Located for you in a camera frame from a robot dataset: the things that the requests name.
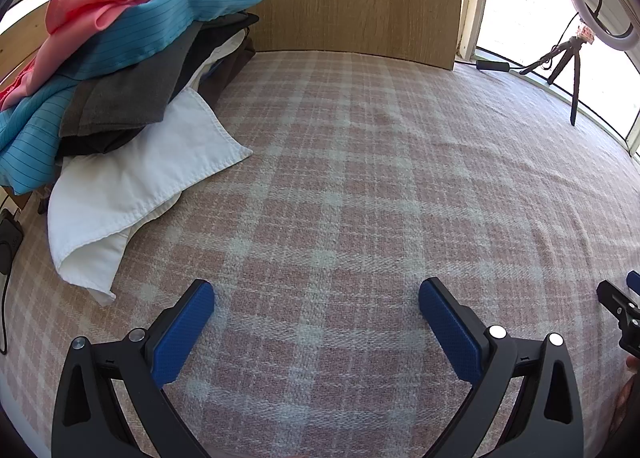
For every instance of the black tripod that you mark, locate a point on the black tripod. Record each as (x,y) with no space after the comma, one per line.
(576,83)

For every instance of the white garment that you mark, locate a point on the white garment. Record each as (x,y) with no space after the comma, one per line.
(150,158)

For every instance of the grey garment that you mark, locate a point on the grey garment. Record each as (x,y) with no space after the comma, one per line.
(130,93)

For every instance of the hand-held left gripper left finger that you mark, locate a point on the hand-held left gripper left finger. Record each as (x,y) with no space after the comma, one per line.
(182,333)

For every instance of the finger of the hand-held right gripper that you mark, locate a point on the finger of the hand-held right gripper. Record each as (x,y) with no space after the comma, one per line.
(622,310)
(634,281)

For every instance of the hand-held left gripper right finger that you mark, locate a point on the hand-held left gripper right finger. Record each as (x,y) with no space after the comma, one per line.
(447,333)

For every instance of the brown garment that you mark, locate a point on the brown garment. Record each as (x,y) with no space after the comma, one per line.
(235,68)

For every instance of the black charger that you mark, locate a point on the black charger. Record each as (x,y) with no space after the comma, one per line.
(10,243)

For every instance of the blue striped garment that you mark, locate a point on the blue striped garment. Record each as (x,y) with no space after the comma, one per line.
(150,33)

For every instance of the black garment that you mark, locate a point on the black garment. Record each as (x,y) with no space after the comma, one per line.
(100,143)

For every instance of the black power adapter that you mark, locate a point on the black power adapter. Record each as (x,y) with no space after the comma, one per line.
(492,65)

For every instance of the wooden side board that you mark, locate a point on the wooden side board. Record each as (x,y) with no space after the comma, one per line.
(20,50)

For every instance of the pink garment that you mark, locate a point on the pink garment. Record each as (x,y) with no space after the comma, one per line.
(100,8)

